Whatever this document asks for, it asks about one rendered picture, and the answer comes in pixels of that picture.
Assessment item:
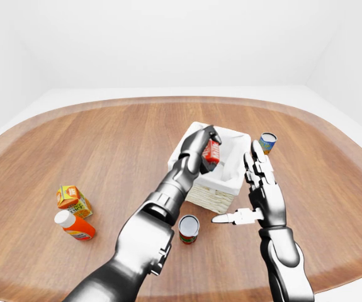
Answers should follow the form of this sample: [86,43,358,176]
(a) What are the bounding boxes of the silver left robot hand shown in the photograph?
[179,125,223,176]

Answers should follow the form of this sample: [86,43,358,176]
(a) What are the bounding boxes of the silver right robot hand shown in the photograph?
[211,140,287,230]

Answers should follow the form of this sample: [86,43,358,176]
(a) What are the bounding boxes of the red milk carton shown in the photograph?
[201,139,222,172]

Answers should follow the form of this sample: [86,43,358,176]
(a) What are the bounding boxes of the white lined wicker basket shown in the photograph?
[167,121,252,214]

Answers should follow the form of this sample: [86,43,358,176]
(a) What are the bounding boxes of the blue and yellow tin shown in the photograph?
[259,132,278,155]

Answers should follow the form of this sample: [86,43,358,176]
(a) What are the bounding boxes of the red and green tin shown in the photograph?
[178,215,200,245]

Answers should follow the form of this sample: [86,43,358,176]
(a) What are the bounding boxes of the orange juice carton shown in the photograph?
[56,184,93,220]

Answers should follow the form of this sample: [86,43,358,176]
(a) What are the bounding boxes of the orange bottle with white cap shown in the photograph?
[54,210,96,242]

